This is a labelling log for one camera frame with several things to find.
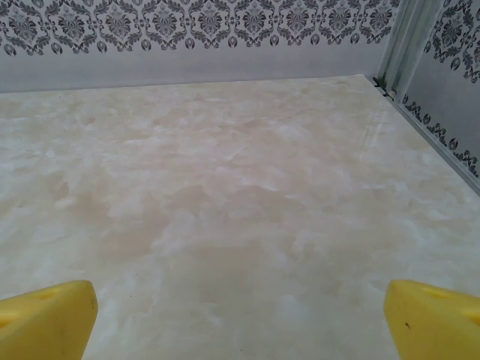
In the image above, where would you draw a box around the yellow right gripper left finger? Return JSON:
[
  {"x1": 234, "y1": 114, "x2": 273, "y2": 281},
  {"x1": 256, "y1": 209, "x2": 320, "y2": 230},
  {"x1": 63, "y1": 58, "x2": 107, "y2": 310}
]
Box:
[{"x1": 0, "y1": 279, "x2": 100, "y2": 360}]

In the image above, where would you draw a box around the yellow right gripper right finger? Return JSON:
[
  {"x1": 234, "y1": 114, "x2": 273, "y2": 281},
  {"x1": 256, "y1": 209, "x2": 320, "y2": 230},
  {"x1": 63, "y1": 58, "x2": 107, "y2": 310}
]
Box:
[{"x1": 382, "y1": 278, "x2": 480, "y2": 360}]

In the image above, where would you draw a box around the aluminium table edge rail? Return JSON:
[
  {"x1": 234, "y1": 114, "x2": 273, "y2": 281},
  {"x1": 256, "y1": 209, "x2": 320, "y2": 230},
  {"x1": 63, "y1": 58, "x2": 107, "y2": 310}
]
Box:
[{"x1": 389, "y1": 89, "x2": 480, "y2": 198}]

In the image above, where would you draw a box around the black corner bracket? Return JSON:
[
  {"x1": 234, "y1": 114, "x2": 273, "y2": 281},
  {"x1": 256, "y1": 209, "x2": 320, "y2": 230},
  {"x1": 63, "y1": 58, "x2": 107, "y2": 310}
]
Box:
[{"x1": 372, "y1": 76, "x2": 395, "y2": 102}]

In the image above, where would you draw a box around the aluminium frame post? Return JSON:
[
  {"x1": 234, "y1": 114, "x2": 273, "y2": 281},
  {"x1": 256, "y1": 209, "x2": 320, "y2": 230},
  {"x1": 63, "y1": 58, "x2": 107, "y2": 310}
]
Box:
[{"x1": 377, "y1": 0, "x2": 446, "y2": 99}]

